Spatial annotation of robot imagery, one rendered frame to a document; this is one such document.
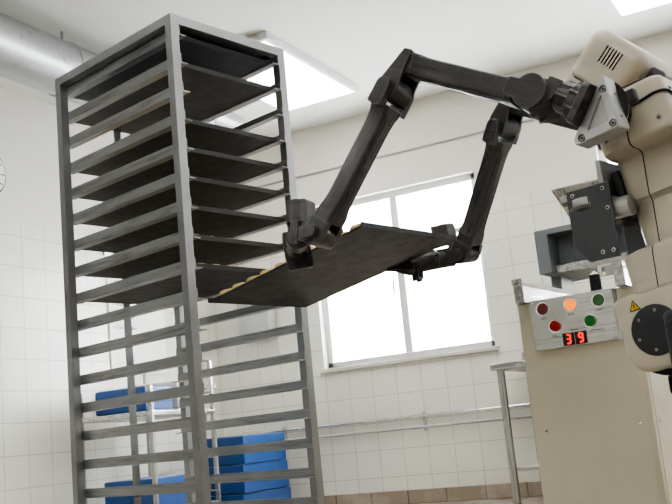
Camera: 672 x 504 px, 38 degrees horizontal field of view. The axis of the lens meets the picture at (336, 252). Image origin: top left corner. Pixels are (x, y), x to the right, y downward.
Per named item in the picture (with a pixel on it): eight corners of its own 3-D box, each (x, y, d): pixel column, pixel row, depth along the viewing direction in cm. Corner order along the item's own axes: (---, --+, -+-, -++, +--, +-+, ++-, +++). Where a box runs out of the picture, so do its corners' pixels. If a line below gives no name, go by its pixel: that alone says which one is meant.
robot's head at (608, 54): (688, 75, 215) (637, 45, 224) (647, 54, 200) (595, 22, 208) (650, 130, 220) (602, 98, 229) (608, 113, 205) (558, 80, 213)
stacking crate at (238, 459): (241, 462, 743) (239, 436, 747) (286, 458, 727) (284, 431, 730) (197, 468, 690) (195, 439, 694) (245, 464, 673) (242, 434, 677)
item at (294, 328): (302, 331, 305) (302, 322, 306) (296, 331, 303) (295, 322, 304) (176, 357, 347) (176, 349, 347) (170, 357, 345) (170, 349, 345)
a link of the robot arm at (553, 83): (567, 82, 196) (578, 91, 201) (529, 67, 203) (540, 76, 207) (545, 122, 197) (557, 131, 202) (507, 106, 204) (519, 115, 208)
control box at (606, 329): (539, 351, 270) (532, 302, 273) (623, 339, 257) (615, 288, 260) (534, 351, 267) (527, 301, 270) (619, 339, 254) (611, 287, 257)
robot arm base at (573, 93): (589, 83, 190) (617, 95, 198) (556, 70, 195) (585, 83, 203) (571, 124, 192) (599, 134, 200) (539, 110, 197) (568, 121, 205)
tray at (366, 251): (455, 240, 267) (454, 235, 267) (361, 226, 237) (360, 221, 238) (305, 307, 303) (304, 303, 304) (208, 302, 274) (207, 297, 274)
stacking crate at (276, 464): (245, 489, 740) (243, 462, 744) (290, 486, 722) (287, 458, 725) (198, 497, 688) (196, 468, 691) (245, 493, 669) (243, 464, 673)
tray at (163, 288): (292, 275, 309) (291, 271, 309) (194, 267, 279) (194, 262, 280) (175, 306, 348) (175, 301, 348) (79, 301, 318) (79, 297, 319)
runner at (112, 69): (186, 36, 293) (185, 27, 294) (179, 34, 291) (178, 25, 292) (70, 99, 335) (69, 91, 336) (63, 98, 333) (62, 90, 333)
